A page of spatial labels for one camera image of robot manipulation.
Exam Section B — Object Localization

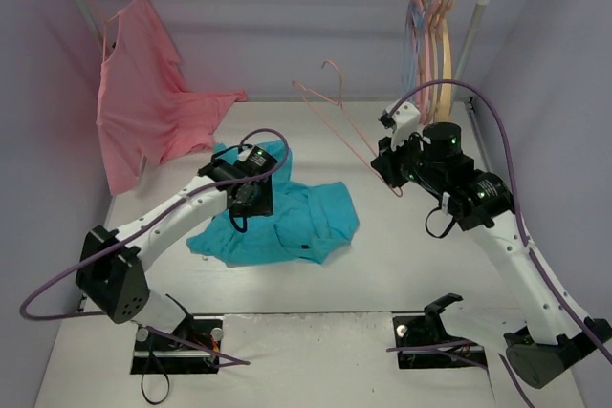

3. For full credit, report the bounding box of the pink wire hanger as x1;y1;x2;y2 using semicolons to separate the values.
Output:
291;59;404;199

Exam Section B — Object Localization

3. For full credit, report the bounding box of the blue t-shirt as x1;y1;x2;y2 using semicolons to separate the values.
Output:
186;156;360;267

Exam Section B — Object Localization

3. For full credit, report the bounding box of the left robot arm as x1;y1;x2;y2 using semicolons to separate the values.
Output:
76;145;278;351

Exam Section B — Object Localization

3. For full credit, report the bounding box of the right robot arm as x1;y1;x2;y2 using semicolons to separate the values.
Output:
371;122;611;389

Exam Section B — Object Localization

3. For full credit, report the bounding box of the tan wooden hanger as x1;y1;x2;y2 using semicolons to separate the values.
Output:
432;0;455;122

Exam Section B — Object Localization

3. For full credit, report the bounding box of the pink thick hanger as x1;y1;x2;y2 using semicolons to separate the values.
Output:
412;0;443;126

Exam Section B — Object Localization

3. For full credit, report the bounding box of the pink t-shirt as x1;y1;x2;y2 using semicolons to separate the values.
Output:
97;0;248;195

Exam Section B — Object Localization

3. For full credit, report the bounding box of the blue hanger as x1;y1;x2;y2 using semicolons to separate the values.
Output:
401;0;433;94

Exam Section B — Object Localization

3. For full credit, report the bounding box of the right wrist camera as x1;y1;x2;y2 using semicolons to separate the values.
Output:
379;101;421;151

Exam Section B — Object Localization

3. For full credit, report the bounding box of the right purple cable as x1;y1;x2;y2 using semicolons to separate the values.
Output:
385;78;612;408

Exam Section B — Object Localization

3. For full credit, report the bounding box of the black loop cable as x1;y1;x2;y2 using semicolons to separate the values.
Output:
140;350;169;407

